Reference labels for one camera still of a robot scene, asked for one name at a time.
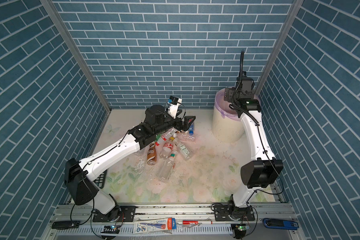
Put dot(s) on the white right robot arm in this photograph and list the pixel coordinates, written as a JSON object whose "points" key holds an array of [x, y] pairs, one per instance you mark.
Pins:
{"points": [[263, 168]]}

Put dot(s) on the white glue tube package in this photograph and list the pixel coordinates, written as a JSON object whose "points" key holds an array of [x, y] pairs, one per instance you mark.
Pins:
{"points": [[152, 226]]}

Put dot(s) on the clear ribbed bottle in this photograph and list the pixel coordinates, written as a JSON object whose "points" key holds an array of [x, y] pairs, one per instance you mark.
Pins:
{"points": [[185, 137]]}

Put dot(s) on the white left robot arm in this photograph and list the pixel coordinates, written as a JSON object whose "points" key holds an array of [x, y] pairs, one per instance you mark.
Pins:
{"points": [[80, 175]]}

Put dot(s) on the red label cola bottle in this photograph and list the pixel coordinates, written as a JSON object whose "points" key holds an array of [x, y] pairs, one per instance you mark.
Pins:
{"points": [[167, 149]]}

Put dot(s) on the white bin with pink liner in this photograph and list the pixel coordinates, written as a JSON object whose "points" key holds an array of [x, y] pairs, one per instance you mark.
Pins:
{"points": [[226, 126]]}

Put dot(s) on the brown coffee drink bottle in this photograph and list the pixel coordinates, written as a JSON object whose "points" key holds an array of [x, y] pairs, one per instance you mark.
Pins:
{"points": [[151, 155]]}

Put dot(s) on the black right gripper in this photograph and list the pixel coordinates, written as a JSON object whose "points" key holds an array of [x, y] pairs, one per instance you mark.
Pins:
{"points": [[229, 94]]}

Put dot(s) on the clear bottle green cap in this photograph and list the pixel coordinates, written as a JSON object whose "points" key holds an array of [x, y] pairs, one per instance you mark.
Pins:
{"points": [[167, 167]]}

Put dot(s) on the clear bottle green label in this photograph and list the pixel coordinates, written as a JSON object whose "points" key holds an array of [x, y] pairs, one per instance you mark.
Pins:
{"points": [[183, 149]]}

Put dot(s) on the clear bottle red cap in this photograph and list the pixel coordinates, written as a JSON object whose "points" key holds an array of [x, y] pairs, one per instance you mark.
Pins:
{"points": [[165, 136]]}

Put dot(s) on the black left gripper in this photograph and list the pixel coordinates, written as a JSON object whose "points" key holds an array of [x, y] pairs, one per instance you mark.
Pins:
{"points": [[184, 126]]}

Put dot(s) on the blue black device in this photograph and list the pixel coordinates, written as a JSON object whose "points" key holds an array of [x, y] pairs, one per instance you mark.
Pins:
{"points": [[280, 224]]}

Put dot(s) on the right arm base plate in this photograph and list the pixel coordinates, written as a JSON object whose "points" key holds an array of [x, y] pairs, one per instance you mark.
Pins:
{"points": [[223, 213]]}

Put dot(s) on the blue red label bottle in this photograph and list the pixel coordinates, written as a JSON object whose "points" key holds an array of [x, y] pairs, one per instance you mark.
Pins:
{"points": [[191, 129]]}

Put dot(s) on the red handled tool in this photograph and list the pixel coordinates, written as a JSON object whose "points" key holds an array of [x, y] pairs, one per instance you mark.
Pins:
{"points": [[189, 223]]}

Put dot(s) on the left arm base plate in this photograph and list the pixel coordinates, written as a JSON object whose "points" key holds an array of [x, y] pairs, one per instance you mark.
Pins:
{"points": [[118, 214]]}

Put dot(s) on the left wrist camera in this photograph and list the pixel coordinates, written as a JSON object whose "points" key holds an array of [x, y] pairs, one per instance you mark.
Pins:
{"points": [[174, 103]]}

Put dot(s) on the black remote control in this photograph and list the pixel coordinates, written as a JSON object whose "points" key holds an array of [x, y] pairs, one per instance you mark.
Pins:
{"points": [[62, 225]]}

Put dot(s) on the black calculator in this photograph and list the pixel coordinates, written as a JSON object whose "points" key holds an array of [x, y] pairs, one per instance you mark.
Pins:
{"points": [[101, 180]]}

